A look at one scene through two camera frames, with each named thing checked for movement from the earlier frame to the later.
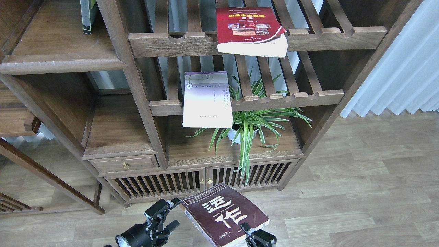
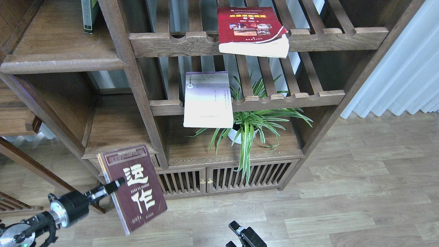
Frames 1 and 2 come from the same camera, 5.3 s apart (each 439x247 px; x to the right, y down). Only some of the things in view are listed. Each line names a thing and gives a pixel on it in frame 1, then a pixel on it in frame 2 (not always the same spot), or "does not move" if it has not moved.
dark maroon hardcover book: [219, 211] to [141, 198]
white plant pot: [232, 133] does not move
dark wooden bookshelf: [165, 99] does not move
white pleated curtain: [406, 76] does not move
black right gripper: [259, 238] to [248, 237]
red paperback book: [250, 31] does not move
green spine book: [86, 6] does not move
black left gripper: [153, 233] to [73, 206]
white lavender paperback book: [206, 101] does not move
